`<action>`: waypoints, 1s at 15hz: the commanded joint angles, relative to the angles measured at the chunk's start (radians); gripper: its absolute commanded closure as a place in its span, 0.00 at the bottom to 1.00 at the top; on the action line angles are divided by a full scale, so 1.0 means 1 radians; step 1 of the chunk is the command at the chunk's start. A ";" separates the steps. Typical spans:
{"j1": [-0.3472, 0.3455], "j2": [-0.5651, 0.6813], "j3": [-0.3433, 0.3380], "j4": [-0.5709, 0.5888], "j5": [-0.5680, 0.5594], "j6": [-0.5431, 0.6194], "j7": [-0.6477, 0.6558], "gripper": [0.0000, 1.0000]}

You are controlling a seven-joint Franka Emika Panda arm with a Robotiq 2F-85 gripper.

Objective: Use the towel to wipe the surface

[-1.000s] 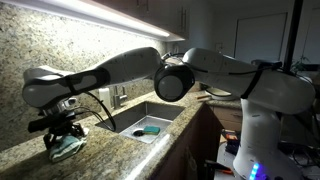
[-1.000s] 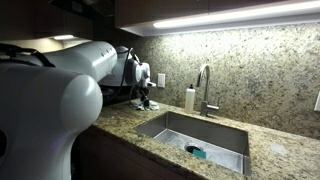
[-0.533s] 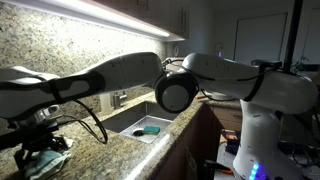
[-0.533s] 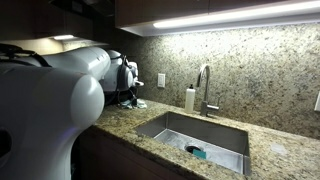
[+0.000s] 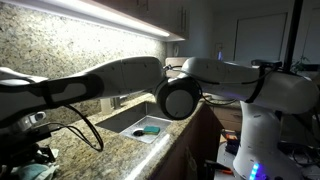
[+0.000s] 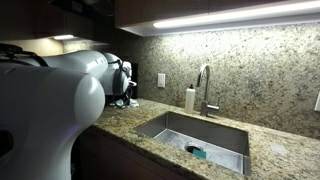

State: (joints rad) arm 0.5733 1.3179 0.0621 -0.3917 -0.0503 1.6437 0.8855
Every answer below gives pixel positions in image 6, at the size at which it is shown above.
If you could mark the stainless steel sink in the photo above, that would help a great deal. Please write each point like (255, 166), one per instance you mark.
(206, 133)

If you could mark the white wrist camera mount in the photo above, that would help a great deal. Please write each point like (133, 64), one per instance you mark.
(132, 83)

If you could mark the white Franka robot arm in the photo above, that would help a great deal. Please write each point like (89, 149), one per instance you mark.
(40, 110)

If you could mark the range hood light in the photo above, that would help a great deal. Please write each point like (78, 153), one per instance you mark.
(63, 37)

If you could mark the white wall outlet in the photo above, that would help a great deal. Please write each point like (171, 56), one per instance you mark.
(161, 80)
(317, 101)

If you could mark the black stove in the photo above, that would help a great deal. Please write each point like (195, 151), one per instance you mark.
(134, 75)

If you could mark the black sink drain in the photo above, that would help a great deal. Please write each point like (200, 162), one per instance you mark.
(190, 148)

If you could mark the teal sponge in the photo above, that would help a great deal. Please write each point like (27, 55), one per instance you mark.
(199, 154)

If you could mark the dark range hood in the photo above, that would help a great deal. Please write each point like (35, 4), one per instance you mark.
(83, 20)

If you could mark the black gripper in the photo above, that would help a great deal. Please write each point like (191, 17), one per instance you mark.
(128, 94)

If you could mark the under-cabinet light strip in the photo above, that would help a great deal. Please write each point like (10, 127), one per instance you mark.
(233, 14)

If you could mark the dark wood lower cabinet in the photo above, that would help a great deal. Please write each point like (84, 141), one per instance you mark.
(116, 156)

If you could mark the white soap dispenser bottle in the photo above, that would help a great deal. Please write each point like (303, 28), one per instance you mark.
(190, 100)

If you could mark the chrome gooseneck faucet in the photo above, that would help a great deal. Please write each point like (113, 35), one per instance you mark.
(204, 108)

